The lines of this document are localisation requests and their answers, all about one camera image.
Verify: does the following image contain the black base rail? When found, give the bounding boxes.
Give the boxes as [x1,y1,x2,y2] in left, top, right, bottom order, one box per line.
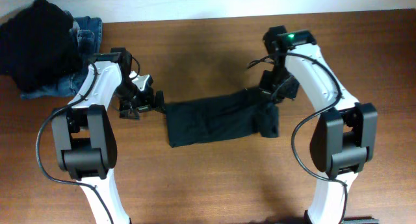
[302,209,380,224]

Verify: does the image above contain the folded blue jeans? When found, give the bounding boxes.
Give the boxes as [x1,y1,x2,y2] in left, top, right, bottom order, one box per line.
[20,16,103,99]

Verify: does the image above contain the black folded garment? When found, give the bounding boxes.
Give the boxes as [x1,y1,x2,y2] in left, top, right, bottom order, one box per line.
[1,0,83,92]

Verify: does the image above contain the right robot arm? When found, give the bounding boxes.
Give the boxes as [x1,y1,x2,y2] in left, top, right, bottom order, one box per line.
[259,25,379,223]

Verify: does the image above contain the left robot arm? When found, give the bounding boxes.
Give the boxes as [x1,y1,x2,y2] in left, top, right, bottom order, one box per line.
[51,47,166,223]

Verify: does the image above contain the black Nike t-shirt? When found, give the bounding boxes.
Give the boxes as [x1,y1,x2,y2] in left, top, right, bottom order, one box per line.
[166,88,279,148]

